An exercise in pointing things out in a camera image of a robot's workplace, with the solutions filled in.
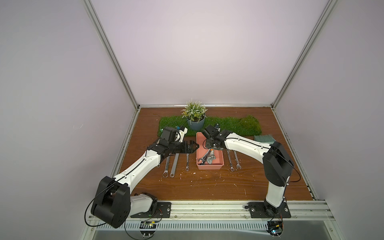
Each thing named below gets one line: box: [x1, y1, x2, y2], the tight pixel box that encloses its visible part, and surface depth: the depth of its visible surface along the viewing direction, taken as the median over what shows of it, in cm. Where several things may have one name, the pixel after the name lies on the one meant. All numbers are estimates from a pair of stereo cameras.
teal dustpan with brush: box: [254, 134, 276, 145], surface depth 102 cm
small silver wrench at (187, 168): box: [185, 153, 190, 172], surface depth 91 cm
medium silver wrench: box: [162, 156, 171, 178], surface depth 87 cm
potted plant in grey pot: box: [180, 98, 208, 130], surface depth 97 cm
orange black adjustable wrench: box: [198, 149, 211, 166], surface depth 92 cm
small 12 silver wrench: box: [226, 149, 235, 172], surface depth 89 cm
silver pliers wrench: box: [207, 149, 216, 165], surface depth 87 cm
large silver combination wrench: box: [170, 153, 180, 178], surface depth 90 cm
